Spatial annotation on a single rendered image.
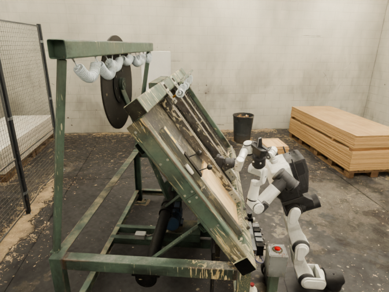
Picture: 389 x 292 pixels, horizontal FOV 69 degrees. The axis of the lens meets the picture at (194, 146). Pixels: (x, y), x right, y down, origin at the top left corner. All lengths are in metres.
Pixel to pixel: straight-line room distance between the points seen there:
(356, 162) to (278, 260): 3.87
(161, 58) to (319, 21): 4.27
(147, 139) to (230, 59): 6.05
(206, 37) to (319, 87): 3.32
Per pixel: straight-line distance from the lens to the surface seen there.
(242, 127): 6.71
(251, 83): 7.74
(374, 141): 5.73
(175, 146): 1.88
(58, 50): 1.78
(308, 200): 2.41
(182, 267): 2.07
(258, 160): 1.85
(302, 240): 2.61
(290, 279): 3.02
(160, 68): 5.92
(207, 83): 7.47
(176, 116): 2.26
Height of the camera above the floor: 2.18
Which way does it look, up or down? 19 degrees down
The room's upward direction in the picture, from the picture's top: 1 degrees clockwise
